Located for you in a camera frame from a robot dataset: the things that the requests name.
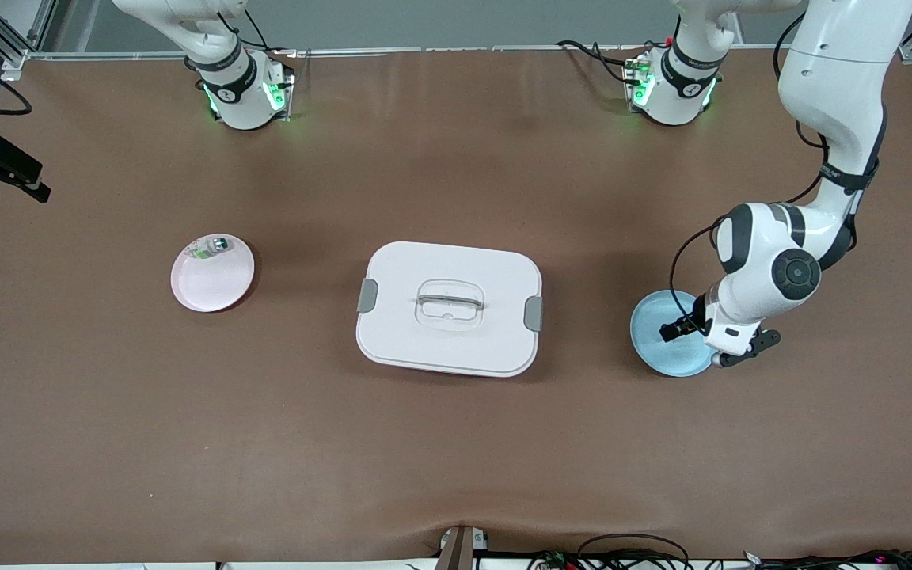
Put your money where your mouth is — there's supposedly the black arm base cable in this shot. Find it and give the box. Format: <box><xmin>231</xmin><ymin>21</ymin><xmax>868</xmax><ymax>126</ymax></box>
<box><xmin>555</xmin><ymin>38</ymin><xmax>651</xmax><ymax>84</ymax></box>

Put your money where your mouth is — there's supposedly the metal table edge bracket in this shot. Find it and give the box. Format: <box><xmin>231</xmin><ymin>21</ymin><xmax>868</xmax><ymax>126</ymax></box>
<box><xmin>436</xmin><ymin>525</ymin><xmax>488</xmax><ymax>570</ymax></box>

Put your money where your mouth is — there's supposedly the black looped cable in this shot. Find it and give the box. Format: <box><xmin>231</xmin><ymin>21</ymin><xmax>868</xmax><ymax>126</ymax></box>
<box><xmin>575</xmin><ymin>533</ymin><xmax>692</xmax><ymax>570</ymax></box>

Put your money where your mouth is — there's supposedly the pink round plate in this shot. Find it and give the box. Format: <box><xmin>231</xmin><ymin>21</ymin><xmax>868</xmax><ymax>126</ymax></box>
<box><xmin>170</xmin><ymin>234</ymin><xmax>256</xmax><ymax>313</ymax></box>

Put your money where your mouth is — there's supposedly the blue round plate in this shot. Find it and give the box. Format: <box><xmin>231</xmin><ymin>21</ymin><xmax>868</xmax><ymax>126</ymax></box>
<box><xmin>629</xmin><ymin>290</ymin><xmax>720</xmax><ymax>378</ymax></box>

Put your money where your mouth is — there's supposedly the brown table cover sheet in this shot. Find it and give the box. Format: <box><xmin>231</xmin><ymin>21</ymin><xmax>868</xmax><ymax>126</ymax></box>
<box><xmin>0</xmin><ymin>46</ymin><xmax>912</xmax><ymax>564</ymax></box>

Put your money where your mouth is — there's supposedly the white lidded storage container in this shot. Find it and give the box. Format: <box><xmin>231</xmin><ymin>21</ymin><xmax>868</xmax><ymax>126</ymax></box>
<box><xmin>355</xmin><ymin>241</ymin><xmax>544</xmax><ymax>378</ymax></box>

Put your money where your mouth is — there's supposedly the metal table edge rail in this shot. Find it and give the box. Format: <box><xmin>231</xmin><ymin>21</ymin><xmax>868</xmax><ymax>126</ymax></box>
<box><xmin>25</xmin><ymin>46</ymin><xmax>904</xmax><ymax>61</ymax></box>

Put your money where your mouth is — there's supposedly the black cable bundle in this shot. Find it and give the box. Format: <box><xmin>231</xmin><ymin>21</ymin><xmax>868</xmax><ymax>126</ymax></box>
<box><xmin>741</xmin><ymin>549</ymin><xmax>912</xmax><ymax>570</ymax></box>

